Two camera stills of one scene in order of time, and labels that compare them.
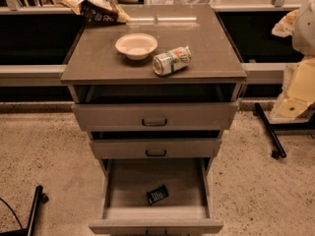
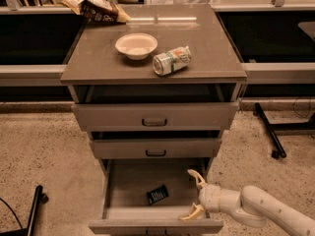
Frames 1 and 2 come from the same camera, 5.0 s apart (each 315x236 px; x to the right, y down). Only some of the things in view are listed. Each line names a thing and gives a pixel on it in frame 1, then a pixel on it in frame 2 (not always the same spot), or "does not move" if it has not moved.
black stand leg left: [38, 199] does not move
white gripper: [305, 33] -> [210, 196]
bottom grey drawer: [162, 196] does not move
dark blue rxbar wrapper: [157, 195] does not move
